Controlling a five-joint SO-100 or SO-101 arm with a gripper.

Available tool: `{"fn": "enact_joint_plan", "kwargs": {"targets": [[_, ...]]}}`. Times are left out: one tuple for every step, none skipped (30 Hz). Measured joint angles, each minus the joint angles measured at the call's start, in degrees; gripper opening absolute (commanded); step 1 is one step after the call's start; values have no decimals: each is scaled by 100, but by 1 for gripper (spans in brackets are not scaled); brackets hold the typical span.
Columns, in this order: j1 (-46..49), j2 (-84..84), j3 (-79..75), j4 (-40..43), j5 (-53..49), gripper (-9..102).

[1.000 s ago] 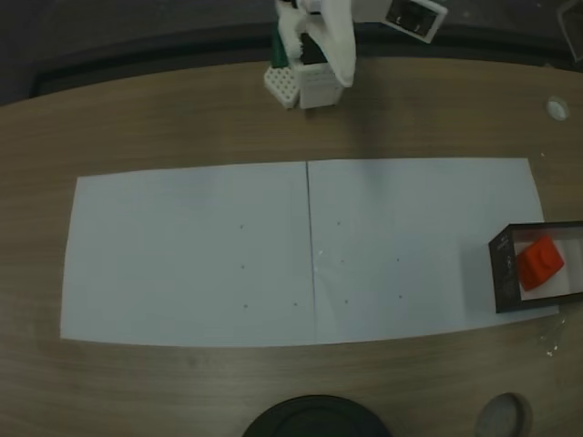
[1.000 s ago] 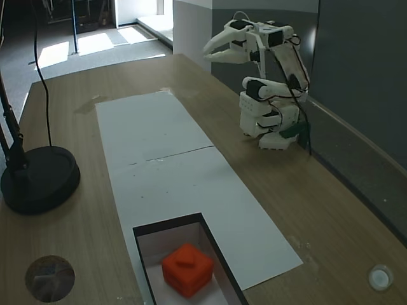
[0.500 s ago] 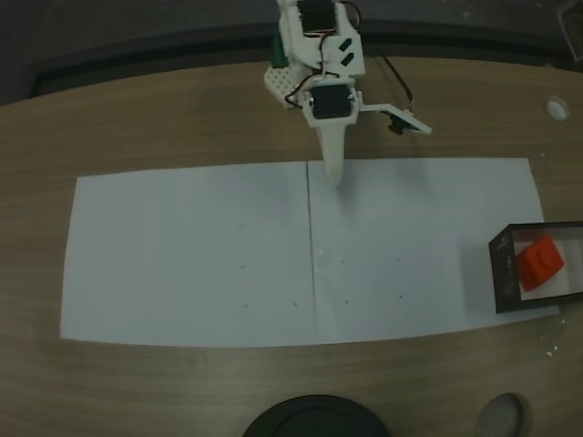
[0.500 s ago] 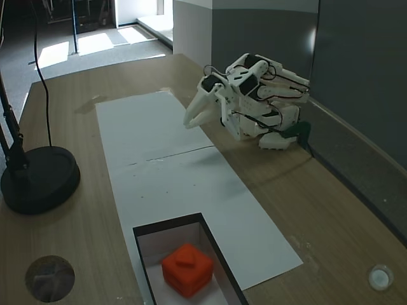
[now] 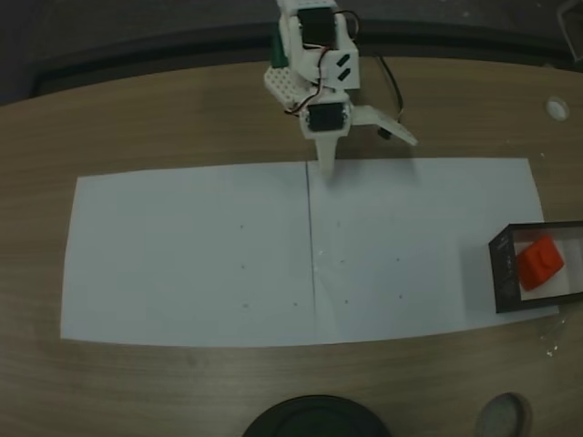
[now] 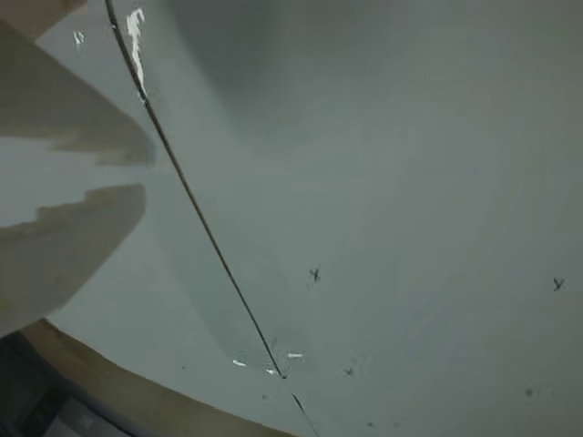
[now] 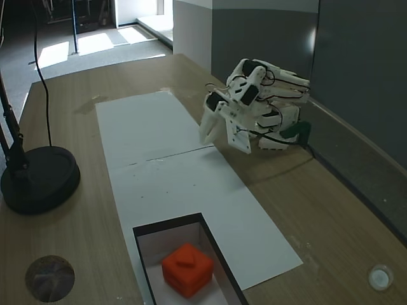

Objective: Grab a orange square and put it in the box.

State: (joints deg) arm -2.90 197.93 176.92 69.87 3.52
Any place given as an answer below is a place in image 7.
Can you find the white paper sheet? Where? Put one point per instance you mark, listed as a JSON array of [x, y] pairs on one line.
[[143, 127], [190, 197]]

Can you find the blue metal pole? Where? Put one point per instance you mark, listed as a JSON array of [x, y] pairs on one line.
[[75, 28]]

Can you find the green table clamp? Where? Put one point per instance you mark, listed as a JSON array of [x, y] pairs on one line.
[[297, 129]]

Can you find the orange cube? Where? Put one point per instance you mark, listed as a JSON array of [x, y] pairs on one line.
[[187, 270]]

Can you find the brown open box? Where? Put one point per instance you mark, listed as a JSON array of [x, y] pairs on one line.
[[222, 254]]

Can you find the small white round cap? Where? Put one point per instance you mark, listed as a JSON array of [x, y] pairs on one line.
[[380, 277]]

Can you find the clear tape strip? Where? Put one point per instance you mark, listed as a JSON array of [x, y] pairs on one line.
[[90, 104]]

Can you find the black round lamp base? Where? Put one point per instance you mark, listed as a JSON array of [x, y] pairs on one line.
[[41, 181]]

